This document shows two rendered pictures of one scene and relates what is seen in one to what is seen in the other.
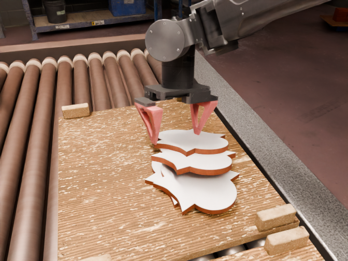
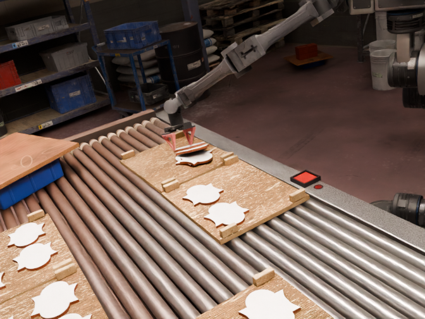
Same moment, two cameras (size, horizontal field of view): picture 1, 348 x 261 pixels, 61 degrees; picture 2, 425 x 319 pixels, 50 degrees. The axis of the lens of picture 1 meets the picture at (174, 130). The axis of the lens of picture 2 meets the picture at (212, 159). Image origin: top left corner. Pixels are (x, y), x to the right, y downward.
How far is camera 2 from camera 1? 1.42 m
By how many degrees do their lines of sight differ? 14
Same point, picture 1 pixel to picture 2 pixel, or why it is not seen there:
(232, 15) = (190, 93)
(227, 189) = (208, 155)
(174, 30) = (172, 102)
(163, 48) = (171, 109)
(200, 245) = (203, 171)
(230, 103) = (203, 133)
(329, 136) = (309, 162)
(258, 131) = (219, 140)
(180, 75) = (178, 119)
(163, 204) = (186, 168)
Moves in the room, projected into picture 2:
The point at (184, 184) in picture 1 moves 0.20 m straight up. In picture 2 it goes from (191, 158) to (181, 112)
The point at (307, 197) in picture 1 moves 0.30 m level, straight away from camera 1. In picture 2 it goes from (241, 153) to (258, 125)
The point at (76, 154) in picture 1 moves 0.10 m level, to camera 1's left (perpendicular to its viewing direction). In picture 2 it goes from (140, 167) to (116, 173)
